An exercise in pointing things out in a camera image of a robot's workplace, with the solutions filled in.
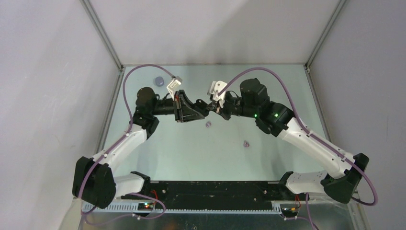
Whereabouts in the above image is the purple earbud lower right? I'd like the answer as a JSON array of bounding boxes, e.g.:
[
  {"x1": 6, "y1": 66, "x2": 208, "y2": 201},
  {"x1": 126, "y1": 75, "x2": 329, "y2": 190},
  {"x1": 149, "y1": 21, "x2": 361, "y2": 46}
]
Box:
[{"x1": 243, "y1": 141, "x2": 250, "y2": 148}]

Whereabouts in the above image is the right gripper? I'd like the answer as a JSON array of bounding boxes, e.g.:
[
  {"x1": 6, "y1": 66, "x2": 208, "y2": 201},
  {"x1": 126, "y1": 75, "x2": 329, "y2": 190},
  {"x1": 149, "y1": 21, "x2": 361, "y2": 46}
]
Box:
[{"x1": 206, "y1": 94, "x2": 258, "y2": 122}]

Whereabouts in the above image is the purple cable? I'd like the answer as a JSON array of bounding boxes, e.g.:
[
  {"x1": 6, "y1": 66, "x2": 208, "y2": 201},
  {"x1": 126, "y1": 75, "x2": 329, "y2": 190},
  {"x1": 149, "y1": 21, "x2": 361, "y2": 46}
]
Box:
[
  {"x1": 219, "y1": 67, "x2": 379, "y2": 230},
  {"x1": 76, "y1": 64, "x2": 175, "y2": 228}
]

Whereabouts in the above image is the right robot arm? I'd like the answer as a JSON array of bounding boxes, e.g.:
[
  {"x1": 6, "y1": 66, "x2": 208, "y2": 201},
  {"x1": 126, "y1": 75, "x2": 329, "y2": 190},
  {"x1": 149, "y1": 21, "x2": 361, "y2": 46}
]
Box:
[{"x1": 208, "y1": 79, "x2": 369, "y2": 204}]

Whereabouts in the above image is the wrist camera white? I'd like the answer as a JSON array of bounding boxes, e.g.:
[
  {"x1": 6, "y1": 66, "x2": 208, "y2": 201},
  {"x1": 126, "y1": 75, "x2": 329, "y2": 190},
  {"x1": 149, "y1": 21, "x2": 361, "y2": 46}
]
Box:
[
  {"x1": 166, "y1": 76, "x2": 183, "y2": 100},
  {"x1": 207, "y1": 80, "x2": 228, "y2": 108}
]

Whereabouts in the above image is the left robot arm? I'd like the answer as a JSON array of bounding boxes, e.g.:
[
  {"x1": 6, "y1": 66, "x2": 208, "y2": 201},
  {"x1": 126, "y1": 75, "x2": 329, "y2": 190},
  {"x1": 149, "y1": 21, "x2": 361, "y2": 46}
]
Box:
[{"x1": 72, "y1": 87, "x2": 209, "y2": 208}]

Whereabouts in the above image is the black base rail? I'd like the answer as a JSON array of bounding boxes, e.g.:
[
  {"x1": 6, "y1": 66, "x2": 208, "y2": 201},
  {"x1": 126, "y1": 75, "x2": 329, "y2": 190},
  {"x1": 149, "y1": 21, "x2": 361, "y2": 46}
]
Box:
[{"x1": 141, "y1": 181, "x2": 305, "y2": 210}]

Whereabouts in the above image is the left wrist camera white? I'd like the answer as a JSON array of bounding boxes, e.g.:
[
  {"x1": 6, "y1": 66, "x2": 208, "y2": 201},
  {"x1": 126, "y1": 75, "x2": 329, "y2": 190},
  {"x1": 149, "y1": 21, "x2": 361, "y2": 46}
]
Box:
[{"x1": 166, "y1": 76, "x2": 183, "y2": 100}]

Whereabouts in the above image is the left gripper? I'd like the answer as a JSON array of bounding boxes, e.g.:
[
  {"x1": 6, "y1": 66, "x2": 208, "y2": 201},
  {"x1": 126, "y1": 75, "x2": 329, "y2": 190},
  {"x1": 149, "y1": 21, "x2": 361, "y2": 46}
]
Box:
[{"x1": 150, "y1": 90, "x2": 204, "y2": 123}]

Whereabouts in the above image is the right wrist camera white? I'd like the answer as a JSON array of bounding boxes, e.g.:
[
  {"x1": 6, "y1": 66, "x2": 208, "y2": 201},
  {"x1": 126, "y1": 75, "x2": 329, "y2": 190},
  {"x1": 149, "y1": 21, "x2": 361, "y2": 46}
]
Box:
[{"x1": 207, "y1": 80, "x2": 228, "y2": 108}]

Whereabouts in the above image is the grey slotted cable duct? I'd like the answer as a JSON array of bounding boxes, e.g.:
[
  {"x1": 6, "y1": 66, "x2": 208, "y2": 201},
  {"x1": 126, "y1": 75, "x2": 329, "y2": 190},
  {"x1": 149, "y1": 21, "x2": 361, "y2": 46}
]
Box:
[{"x1": 93, "y1": 202, "x2": 282, "y2": 214}]

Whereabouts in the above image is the purple earbud charging case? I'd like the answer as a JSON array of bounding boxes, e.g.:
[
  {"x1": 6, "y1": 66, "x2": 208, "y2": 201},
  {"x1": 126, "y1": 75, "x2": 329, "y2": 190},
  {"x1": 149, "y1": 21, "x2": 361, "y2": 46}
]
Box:
[{"x1": 154, "y1": 76, "x2": 165, "y2": 87}]

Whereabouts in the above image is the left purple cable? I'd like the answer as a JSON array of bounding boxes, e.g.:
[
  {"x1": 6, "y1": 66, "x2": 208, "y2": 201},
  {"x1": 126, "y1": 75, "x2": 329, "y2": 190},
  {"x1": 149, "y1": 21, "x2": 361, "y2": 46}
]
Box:
[{"x1": 76, "y1": 64, "x2": 175, "y2": 228}]

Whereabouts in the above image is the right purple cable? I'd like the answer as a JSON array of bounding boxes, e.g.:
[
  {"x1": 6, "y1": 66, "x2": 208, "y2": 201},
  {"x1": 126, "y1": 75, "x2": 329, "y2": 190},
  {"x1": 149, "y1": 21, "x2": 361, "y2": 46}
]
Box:
[{"x1": 219, "y1": 67, "x2": 379, "y2": 230}]

